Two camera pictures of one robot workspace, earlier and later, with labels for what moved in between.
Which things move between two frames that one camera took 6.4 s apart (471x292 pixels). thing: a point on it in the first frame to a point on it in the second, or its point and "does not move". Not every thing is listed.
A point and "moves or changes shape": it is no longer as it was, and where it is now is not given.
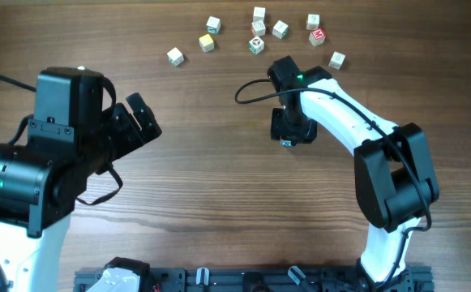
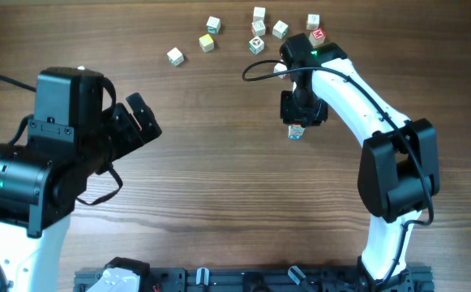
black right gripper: [276, 129] to [289, 116]
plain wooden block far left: [175, 57] does not move
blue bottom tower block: [286, 143] moves or changes shape
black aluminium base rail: [264, 279] does not move
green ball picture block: [256, 45] does not move
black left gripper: [132, 135] does not move
